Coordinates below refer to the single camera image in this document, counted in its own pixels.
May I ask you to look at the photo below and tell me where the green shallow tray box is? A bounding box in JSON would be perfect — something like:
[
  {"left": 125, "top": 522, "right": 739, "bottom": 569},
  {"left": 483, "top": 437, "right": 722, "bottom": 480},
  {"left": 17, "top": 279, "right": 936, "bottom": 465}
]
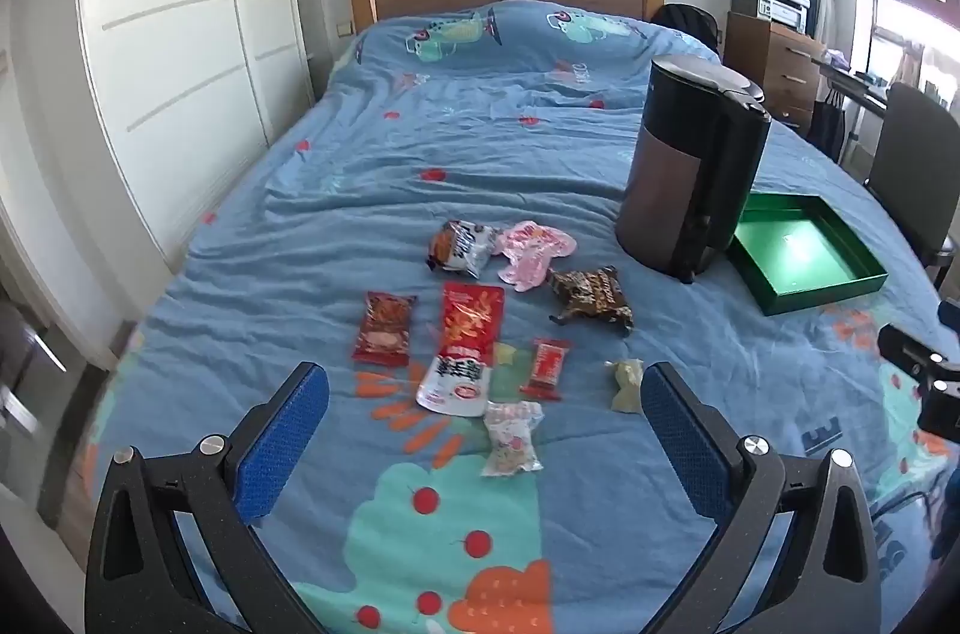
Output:
[{"left": 726, "top": 193, "right": 887, "bottom": 315}]

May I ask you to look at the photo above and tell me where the wooden drawer cabinet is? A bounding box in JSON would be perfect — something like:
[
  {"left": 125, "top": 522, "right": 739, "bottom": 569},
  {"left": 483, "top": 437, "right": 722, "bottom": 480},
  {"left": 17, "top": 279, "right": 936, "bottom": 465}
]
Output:
[{"left": 722, "top": 11, "right": 825, "bottom": 136}]

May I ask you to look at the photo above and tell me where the blue patterned bed duvet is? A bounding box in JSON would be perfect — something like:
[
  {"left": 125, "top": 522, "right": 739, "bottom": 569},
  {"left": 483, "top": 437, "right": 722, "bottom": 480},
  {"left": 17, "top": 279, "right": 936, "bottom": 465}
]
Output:
[{"left": 88, "top": 0, "right": 955, "bottom": 632}]

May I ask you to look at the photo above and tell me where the small beige candy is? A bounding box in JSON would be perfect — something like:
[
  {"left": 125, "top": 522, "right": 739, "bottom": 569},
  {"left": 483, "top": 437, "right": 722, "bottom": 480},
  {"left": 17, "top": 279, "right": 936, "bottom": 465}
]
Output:
[{"left": 605, "top": 358, "right": 644, "bottom": 414}]

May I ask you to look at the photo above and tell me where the dark red noodle snack packet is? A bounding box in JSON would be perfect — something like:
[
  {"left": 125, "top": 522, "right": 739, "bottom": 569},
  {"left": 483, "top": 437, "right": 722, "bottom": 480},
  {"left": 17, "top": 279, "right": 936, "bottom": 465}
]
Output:
[{"left": 353, "top": 291, "right": 416, "bottom": 367}]

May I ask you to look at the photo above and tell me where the pink cartoon snack pouch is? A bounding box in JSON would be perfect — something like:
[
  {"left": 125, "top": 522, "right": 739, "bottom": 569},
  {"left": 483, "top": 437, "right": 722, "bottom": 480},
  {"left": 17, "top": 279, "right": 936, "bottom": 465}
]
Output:
[{"left": 494, "top": 221, "right": 578, "bottom": 292}]

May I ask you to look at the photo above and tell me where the silver chocolate cookie packet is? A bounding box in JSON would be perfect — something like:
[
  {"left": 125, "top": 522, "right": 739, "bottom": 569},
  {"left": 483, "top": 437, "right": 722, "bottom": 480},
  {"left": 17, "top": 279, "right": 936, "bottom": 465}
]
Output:
[{"left": 427, "top": 219, "right": 500, "bottom": 280}]

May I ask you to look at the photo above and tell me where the white cartoon candy packet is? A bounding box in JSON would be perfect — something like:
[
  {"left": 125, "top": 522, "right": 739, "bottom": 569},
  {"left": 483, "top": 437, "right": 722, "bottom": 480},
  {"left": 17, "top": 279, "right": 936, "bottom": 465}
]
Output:
[{"left": 482, "top": 402, "right": 544, "bottom": 478}]

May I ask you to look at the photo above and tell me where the white wardrobe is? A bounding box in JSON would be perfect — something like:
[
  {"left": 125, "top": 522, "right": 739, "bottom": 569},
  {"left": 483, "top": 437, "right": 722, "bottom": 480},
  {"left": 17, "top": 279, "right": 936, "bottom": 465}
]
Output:
[{"left": 2, "top": 0, "right": 313, "bottom": 367}]

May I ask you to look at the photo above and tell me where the dark blue tote bag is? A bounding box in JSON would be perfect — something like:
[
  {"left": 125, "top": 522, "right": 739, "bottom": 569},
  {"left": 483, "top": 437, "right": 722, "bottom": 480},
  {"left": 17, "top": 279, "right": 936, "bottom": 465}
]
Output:
[{"left": 805, "top": 91, "right": 846, "bottom": 163}]

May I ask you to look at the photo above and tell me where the brown gold cereal bar packet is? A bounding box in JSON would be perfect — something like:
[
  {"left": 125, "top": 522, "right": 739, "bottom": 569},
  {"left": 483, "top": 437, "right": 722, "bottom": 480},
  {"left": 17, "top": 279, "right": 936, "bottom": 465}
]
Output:
[{"left": 547, "top": 267, "right": 635, "bottom": 333}]

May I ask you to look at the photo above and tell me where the long red white snack bag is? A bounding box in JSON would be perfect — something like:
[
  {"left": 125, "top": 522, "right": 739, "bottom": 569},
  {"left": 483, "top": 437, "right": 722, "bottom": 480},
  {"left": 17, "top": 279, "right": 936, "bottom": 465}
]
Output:
[{"left": 415, "top": 283, "right": 506, "bottom": 418}]

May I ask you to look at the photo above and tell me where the black backpack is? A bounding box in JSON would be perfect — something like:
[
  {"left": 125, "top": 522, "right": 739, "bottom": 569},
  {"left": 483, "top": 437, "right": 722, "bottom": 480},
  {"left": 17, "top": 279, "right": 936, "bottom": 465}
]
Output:
[{"left": 651, "top": 3, "right": 721, "bottom": 53}]

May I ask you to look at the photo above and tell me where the grey office chair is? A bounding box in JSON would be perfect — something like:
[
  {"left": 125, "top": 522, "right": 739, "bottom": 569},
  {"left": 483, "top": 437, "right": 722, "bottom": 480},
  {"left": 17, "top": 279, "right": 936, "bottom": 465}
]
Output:
[{"left": 866, "top": 83, "right": 958, "bottom": 289}]

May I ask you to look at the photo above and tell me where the white printer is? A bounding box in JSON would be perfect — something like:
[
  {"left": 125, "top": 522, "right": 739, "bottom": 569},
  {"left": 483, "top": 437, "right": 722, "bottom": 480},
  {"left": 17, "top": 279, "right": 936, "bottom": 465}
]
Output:
[{"left": 731, "top": 0, "right": 811, "bottom": 34}]

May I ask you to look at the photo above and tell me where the black brown electric kettle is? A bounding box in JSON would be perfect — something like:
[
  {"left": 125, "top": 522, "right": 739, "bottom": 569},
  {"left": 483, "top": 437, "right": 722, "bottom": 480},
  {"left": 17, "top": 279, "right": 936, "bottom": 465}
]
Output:
[{"left": 615, "top": 55, "right": 771, "bottom": 285}]

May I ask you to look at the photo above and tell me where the small red candy packet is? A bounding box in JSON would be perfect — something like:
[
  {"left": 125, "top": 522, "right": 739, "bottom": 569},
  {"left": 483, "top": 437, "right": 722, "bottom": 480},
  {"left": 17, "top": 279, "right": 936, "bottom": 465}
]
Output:
[{"left": 519, "top": 338, "right": 571, "bottom": 402}]

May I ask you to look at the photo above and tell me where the grey desk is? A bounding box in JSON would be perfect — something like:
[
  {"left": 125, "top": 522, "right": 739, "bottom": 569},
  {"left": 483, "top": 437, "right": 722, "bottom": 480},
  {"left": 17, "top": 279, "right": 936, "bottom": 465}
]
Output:
[{"left": 814, "top": 58, "right": 889, "bottom": 118}]

